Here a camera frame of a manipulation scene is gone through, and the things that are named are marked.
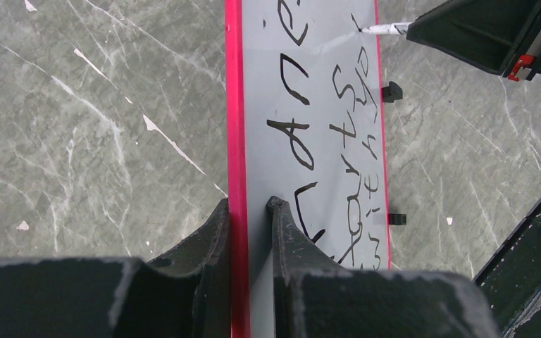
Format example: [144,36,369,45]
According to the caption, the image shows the black whiteboard marker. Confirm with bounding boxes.
[359,22,412,35]

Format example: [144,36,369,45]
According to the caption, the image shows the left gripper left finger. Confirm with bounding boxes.
[0,199,231,337]

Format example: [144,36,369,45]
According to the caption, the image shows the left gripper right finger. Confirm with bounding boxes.
[266,196,499,337]

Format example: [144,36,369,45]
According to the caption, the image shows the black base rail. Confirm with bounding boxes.
[474,198,541,337]

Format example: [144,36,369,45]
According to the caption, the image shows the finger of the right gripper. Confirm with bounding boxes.
[406,0,541,75]

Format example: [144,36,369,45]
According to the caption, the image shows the pink-framed whiteboard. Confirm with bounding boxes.
[225,1,391,337]

